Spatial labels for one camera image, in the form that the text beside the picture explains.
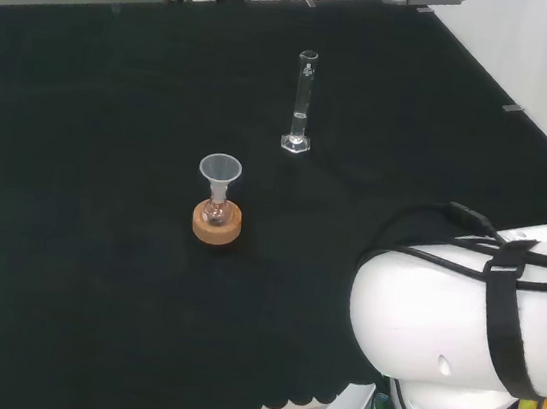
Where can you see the clear cloth clip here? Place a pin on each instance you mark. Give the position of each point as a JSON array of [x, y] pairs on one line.
[[115, 6], [309, 2], [513, 108]]

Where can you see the small round-bottom glass flask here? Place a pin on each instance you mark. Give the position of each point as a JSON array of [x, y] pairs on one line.
[[215, 213]]

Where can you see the black bench cloth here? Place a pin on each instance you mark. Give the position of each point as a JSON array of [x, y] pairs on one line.
[[103, 192]]

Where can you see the clear glass graduated cylinder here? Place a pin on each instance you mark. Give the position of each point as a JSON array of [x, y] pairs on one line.
[[299, 117]]

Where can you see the clear plastic funnel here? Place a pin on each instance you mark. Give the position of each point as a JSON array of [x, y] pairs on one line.
[[220, 169]]

